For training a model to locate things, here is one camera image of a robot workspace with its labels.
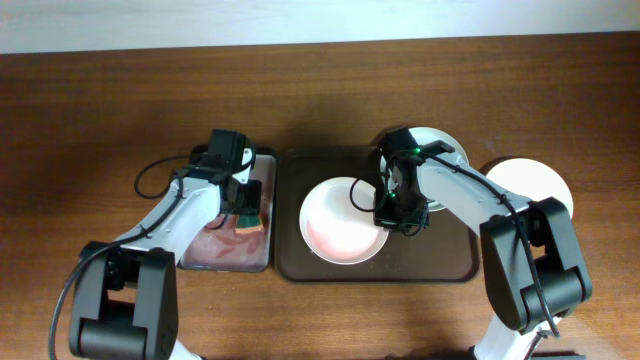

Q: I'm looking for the black soapy water tray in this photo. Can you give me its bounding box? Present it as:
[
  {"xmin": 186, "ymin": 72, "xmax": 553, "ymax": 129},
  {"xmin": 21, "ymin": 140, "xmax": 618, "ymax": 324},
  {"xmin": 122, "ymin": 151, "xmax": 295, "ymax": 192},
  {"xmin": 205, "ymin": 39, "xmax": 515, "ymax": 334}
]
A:
[{"xmin": 179, "ymin": 147, "xmax": 278, "ymax": 272}]

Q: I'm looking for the white plate front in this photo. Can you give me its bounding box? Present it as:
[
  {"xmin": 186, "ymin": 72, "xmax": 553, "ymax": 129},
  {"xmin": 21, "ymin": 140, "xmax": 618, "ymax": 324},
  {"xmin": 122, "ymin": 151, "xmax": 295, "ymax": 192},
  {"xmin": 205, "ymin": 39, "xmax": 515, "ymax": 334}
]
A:
[{"xmin": 486, "ymin": 158, "xmax": 574, "ymax": 217}]

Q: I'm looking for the green orange scrub sponge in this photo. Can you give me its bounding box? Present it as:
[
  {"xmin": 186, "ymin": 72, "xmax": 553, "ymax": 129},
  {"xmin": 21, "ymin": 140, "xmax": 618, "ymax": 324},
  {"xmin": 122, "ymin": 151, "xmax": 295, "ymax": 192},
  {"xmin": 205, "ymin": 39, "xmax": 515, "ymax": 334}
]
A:
[{"xmin": 234, "ymin": 214, "xmax": 264, "ymax": 236}]

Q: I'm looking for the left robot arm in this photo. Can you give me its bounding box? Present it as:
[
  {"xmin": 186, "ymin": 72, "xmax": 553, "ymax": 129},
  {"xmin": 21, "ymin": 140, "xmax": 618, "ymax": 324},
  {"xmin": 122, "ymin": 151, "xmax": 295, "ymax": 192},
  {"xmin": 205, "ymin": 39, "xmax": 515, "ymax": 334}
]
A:
[{"xmin": 61, "ymin": 129, "xmax": 260, "ymax": 360}]

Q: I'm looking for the white plate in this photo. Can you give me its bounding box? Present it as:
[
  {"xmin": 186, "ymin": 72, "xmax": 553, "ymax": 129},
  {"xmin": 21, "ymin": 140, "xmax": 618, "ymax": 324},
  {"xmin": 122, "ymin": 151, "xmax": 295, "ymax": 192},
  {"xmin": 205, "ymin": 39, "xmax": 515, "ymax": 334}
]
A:
[
  {"xmin": 299, "ymin": 177, "xmax": 389, "ymax": 265},
  {"xmin": 486, "ymin": 158, "xmax": 574, "ymax": 217},
  {"xmin": 378, "ymin": 127, "xmax": 468, "ymax": 212}
]

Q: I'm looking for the brown serving tray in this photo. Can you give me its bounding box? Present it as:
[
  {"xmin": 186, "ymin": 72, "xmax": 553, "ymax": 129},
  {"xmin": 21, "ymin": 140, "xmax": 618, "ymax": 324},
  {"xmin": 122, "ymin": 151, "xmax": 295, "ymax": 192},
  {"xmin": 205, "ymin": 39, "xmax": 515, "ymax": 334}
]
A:
[{"xmin": 272, "ymin": 146, "xmax": 480, "ymax": 283}]

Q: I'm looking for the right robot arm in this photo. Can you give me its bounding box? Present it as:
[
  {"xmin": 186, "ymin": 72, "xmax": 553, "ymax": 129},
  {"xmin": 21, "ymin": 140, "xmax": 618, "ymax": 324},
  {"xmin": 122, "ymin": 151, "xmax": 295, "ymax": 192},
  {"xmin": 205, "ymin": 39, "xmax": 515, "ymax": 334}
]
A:
[{"xmin": 370, "ymin": 127, "xmax": 593, "ymax": 359}]

